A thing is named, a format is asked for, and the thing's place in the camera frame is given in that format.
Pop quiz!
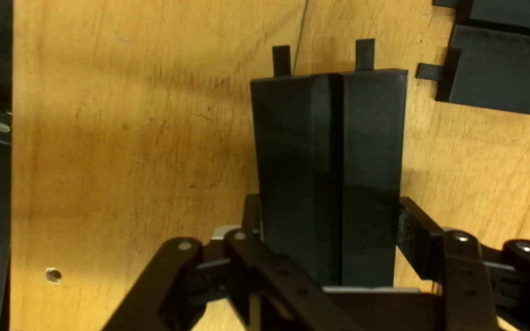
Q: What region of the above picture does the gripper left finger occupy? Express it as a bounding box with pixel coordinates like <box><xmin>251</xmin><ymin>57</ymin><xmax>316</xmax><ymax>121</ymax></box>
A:
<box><xmin>102</xmin><ymin>193</ymin><xmax>362</xmax><ymax>331</ymax></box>

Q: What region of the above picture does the black plastic piece with tabs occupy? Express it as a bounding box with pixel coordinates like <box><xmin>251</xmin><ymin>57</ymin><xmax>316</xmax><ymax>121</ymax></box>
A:
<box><xmin>432</xmin><ymin>0</ymin><xmax>530</xmax><ymax>34</ymax></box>
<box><xmin>250</xmin><ymin>39</ymin><xmax>409</xmax><ymax>289</ymax></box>
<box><xmin>416</xmin><ymin>24</ymin><xmax>530</xmax><ymax>120</ymax></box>

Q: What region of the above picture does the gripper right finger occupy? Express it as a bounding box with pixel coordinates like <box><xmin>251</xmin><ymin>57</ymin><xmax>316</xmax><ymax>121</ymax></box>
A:
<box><xmin>396</xmin><ymin>197</ymin><xmax>530</xmax><ymax>331</ymax></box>

